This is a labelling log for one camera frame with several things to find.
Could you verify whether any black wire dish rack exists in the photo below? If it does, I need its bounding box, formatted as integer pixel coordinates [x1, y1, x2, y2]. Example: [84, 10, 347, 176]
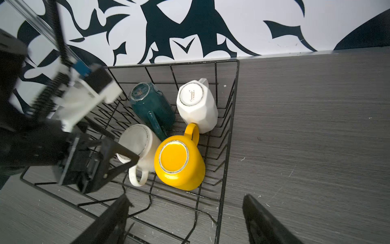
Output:
[20, 60, 239, 244]

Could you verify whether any green mug cream inside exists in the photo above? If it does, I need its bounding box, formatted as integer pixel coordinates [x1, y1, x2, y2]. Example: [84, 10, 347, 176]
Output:
[129, 82, 176, 141]

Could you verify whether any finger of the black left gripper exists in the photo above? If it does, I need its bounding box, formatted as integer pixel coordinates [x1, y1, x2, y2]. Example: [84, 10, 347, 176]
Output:
[97, 137, 140, 186]

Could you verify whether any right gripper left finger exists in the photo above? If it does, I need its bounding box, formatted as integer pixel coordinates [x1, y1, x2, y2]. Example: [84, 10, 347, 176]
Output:
[73, 194, 131, 244]

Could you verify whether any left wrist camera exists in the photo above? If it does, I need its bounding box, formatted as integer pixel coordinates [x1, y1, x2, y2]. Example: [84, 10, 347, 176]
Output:
[9, 62, 123, 133]

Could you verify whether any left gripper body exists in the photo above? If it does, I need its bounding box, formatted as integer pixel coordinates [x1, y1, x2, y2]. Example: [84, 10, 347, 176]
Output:
[53, 135, 105, 194]

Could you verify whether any white ceramic mug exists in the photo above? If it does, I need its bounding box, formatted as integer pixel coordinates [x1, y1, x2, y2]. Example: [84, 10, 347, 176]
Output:
[176, 78, 218, 134]

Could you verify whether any red inside white mug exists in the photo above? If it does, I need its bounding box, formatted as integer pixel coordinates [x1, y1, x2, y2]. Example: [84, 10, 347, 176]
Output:
[118, 124, 161, 187]

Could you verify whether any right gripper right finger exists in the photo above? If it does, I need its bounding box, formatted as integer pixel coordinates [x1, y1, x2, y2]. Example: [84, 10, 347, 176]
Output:
[242, 194, 303, 244]

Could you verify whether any yellow mug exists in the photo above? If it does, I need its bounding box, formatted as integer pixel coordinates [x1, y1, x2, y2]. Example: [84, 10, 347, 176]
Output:
[154, 123, 206, 191]

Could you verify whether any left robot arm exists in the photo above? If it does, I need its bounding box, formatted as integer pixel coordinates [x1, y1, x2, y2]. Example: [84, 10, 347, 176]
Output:
[1, 1, 139, 193]

